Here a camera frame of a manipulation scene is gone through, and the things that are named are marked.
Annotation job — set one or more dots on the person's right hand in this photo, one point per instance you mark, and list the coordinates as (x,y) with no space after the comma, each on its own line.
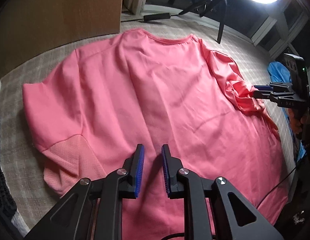
(296,122)

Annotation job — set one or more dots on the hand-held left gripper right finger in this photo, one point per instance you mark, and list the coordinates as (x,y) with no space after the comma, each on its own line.
(166,175)

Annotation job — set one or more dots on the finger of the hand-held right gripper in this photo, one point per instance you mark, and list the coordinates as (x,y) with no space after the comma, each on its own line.
(261,95)
(262,87)

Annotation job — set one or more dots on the black knitted garment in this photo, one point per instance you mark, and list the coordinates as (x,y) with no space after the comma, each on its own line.
(2,175)

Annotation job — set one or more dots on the black power adapter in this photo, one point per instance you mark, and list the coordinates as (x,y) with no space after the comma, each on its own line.
(156,16)

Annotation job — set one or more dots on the white cloth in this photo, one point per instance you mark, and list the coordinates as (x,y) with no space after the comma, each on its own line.
(18,223)

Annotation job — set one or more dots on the blue cloth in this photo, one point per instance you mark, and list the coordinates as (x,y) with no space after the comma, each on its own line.
(276,71)

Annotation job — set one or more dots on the pink t-shirt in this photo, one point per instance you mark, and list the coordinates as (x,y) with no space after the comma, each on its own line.
(157,92)

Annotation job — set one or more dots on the wooden cabinet panel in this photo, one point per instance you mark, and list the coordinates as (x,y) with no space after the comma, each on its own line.
(57,12)

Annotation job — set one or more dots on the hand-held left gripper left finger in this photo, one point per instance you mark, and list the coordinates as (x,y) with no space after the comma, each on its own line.
(140,172)

